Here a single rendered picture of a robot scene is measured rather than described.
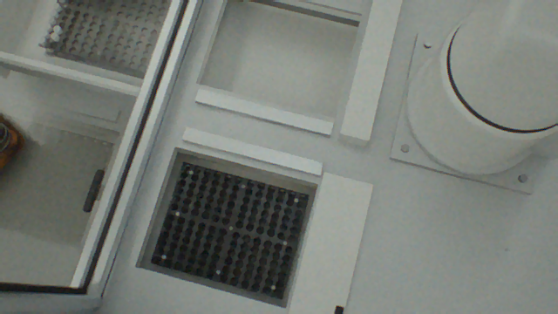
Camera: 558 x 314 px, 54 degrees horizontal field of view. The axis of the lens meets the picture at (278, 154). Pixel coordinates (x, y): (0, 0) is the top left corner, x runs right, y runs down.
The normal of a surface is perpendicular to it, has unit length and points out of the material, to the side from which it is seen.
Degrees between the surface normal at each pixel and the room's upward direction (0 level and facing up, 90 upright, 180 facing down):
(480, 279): 0
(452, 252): 0
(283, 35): 0
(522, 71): 73
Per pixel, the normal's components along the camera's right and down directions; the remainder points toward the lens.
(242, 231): 0.00, -0.25
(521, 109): -0.25, 0.82
